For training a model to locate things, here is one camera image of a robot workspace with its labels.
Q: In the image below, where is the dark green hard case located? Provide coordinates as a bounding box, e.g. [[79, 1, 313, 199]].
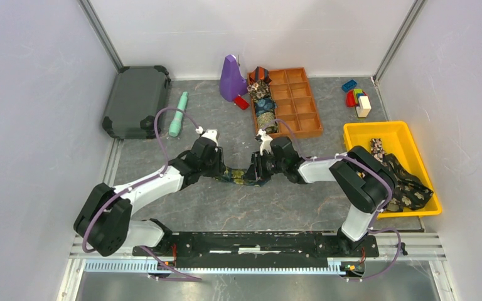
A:
[[101, 65, 171, 139]]

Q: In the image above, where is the red block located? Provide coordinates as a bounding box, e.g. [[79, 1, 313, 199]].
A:
[[233, 96, 250, 110]]

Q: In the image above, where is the purple metronome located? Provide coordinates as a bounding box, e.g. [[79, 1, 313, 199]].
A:
[[219, 55, 247, 102]]

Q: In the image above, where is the colourful toy block stack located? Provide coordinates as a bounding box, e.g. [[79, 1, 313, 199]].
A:
[[345, 88, 367, 107]]

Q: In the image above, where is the white toy block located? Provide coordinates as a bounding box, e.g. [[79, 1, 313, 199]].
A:
[[355, 95, 372, 118]]

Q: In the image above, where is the blue toy brick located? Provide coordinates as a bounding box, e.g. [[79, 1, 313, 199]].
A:
[[341, 80, 357, 93]]

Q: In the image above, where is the blue patterned rolled tie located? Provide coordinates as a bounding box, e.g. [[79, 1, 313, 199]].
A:
[[253, 97, 276, 117]]

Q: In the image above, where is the pink floral dark tie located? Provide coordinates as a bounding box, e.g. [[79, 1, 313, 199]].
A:
[[370, 138, 386, 162]]

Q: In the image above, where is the olive gold rolled tie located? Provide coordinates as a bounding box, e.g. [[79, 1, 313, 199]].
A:
[[256, 112, 278, 134]]

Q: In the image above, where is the brown floral rolled tie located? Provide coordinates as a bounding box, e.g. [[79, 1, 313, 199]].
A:
[[247, 80, 271, 102]]

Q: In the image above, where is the mint green flashlight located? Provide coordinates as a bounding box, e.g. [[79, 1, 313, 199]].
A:
[[168, 92, 188, 137]]

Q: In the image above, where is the black gold floral tie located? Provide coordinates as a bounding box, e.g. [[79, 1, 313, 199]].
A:
[[383, 154, 434, 212]]

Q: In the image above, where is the orange wooden compartment tray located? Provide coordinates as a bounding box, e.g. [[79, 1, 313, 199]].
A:
[[247, 67, 323, 139]]

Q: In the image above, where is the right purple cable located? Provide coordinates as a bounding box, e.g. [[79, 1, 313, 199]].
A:
[[262, 119, 404, 282]]

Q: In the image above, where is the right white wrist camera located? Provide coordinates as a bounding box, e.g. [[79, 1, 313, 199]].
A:
[[255, 129, 273, 155]]

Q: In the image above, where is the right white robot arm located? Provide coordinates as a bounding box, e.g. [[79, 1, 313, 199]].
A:
[[241, 135, 397, 256]]

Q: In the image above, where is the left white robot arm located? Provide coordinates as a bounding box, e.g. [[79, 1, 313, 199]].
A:
[[73, 129, 225, 256]]

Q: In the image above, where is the purple cable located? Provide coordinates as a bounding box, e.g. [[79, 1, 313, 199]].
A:
[[262, 119, 404, 282], [82, 107, 203, 282]]

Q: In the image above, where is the yellow plastic bin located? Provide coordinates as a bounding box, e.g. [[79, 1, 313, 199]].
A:
[[343, 121, 442, 218]]

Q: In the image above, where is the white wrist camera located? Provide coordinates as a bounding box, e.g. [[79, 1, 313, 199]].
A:
[[195, 126, 219, 145], [255, 129, 273, 155]]

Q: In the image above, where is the orange navy striped rolled tie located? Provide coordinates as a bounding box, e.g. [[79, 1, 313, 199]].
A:
[[250, 66, 272, 84]]

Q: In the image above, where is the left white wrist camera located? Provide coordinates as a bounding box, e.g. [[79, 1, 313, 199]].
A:
[[195, 126, 219, 145]]

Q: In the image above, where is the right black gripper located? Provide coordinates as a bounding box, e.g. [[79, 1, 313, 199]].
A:
[[243, 150, 287, 181]]

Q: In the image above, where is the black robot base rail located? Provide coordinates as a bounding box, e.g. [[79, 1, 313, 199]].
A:
[[152, 231, 380, 268]]

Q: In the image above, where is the navy yellow floral tie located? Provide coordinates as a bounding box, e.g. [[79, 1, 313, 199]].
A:
[[214, 167, 269, 187]]

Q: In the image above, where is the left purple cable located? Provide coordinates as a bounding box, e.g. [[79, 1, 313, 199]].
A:
[[82, 107, 203, 282]]

